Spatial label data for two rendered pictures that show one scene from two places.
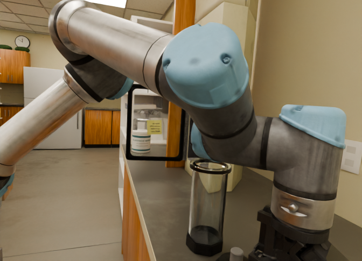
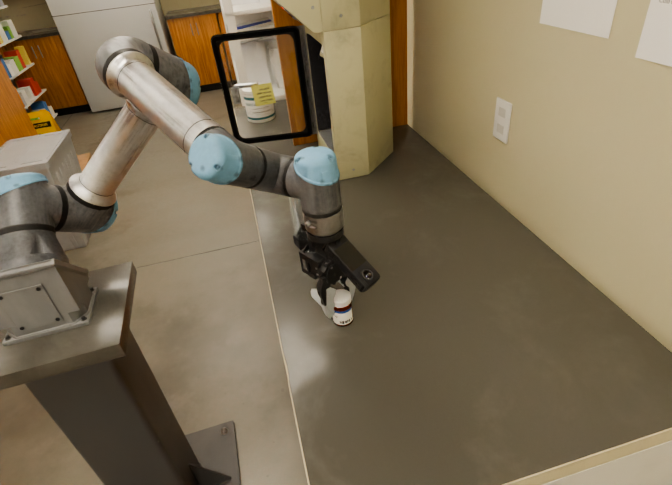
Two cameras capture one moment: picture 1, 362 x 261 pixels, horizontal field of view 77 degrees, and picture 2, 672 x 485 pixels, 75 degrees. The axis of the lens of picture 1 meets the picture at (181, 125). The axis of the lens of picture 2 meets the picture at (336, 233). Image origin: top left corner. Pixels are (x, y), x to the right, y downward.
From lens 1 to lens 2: 0.58 m
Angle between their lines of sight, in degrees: 29
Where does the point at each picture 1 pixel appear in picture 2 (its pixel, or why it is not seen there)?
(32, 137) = (121, 169)
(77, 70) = not seen: hidden behind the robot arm
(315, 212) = (319, 225)
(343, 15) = not seen: outside the picture
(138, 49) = (177, 136)
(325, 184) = (321, 209)
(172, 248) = (280, 248)
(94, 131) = (194, 60)
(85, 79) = not seen: hidden behind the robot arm
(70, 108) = (145, 135)
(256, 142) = (279, 183)
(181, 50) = (196, 158)
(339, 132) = (322, 176)
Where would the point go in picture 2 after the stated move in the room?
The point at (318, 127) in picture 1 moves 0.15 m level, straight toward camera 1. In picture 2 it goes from (307, 175) to (245, 219)
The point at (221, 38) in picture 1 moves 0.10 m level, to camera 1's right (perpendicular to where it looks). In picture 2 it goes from (213, 153) to (278, 149)
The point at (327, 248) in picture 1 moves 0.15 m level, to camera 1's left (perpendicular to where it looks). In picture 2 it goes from (340, 244) to (263, 247)
